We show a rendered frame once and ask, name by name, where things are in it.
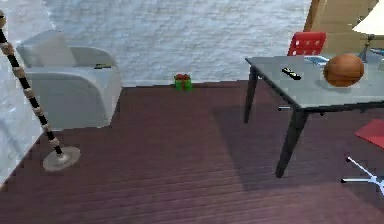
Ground white armchair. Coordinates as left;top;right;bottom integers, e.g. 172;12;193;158
15;29;124;131

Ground grey table black legs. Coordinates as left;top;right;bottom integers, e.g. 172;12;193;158
243;49;384;179

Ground black and beige floor lamp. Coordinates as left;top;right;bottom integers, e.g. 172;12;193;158
0;9;82;173

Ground red chair white dots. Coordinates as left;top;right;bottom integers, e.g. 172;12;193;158
287;31;328;57

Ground white shade table lamp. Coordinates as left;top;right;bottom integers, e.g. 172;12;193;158
351;0;384;64

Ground orange basketball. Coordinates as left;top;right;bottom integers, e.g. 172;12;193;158
322;53;366;88

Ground blue and white book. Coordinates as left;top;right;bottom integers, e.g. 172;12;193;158
303;55;331;69

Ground red office chair silver base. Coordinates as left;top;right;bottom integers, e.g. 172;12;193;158
340;118;384;196

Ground green gift box red bow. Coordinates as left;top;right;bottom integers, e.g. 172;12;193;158
173;73;194;92

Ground brown wooden door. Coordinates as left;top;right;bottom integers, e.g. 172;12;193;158
303;0;381;56

